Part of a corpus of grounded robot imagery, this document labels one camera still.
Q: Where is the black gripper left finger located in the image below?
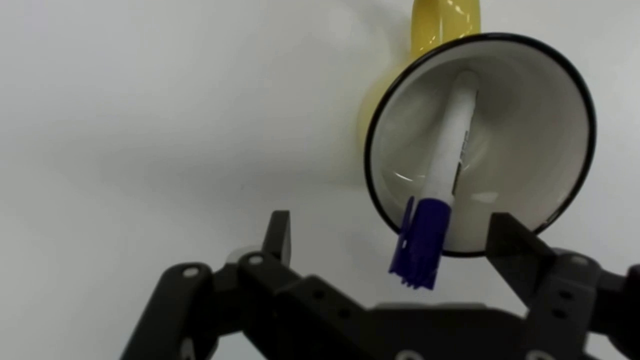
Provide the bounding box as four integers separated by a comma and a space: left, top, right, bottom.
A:
121, 210, 428, 360

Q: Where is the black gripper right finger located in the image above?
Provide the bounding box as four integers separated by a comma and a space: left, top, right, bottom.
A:
483, 210, 640, 360

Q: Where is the white marker with blue cap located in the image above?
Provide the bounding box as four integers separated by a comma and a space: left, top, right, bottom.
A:
387, 71, 481, 292

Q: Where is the yellow enamel mug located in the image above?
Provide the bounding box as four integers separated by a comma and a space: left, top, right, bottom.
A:
356, 0, 598, 260

